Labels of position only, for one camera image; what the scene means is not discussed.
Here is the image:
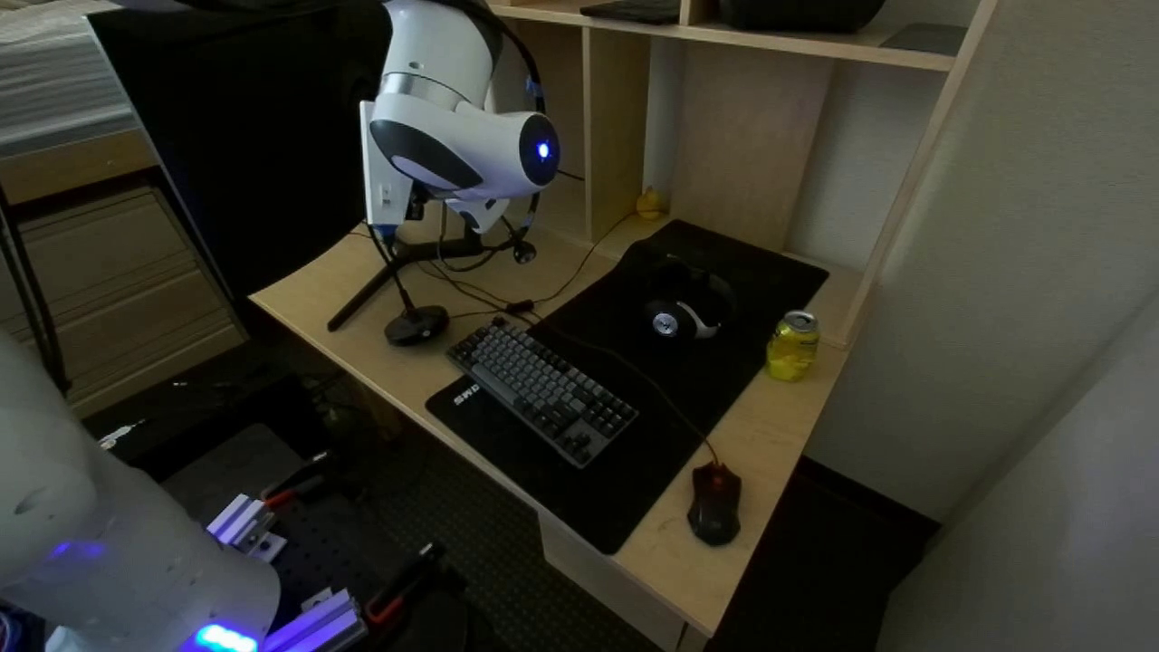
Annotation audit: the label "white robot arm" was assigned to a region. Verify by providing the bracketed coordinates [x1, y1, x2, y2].
[357, 0, 563, 237]

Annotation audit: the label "grey mechanical keyboard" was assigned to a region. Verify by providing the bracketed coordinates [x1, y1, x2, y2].
[450, 322, 636, 472]

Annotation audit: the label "black desk mat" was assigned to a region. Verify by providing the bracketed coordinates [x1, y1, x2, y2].
[429, 222, 827, 554]

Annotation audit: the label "black headphones on mat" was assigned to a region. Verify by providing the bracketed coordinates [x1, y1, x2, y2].
[640, 254, 739, 345]

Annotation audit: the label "small yellow rubber duck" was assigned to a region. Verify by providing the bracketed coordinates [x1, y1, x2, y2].
[636, 190, 666, 222]

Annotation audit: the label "black monitor stand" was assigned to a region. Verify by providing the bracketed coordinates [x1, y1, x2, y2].
[326, 228, 537, 345]

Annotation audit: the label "yellow drink can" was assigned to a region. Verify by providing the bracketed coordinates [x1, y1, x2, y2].
[769, 310, 817, 382]

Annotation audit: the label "black red computer mouse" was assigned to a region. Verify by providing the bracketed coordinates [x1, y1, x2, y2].
[686, 464, 743, 548]

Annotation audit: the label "light wooden shelf unit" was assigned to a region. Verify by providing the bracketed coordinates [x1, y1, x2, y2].
[489, 0, 998, 349]

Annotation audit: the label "black bag on shelf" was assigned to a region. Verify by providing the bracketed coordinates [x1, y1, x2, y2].
[717, 0, 885, 32]

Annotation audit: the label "black curved monitor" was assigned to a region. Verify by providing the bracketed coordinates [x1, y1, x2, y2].
[94, 0, 392, 296]

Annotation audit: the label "wooden cabinet at left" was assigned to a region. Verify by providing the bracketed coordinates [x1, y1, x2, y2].
[0, 129, 248, 417]

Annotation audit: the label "brown cable on desk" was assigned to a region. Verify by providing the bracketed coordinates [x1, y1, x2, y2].
[432, 209, 646, 319]

